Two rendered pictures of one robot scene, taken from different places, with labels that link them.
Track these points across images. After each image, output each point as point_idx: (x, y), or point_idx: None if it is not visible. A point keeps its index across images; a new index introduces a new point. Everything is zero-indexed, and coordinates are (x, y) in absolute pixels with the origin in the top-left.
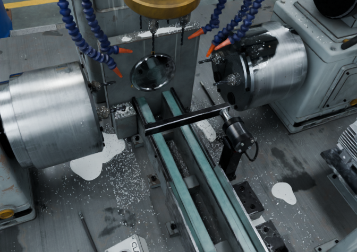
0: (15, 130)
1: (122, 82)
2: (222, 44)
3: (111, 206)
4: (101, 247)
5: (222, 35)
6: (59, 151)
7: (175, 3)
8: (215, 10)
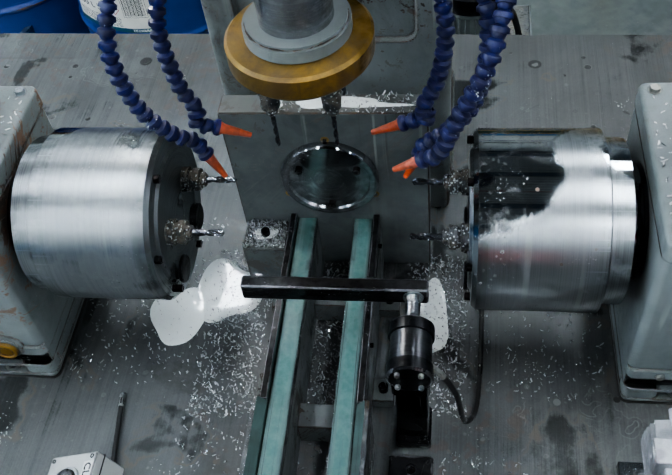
0: (23, 223)
1: (267, 181)
2: (404, 163)
3: (178, 404)
4: (125, 467)
5: (427, 143)
6: (83, 278)
7: (288, 76)
8: (423, 90)
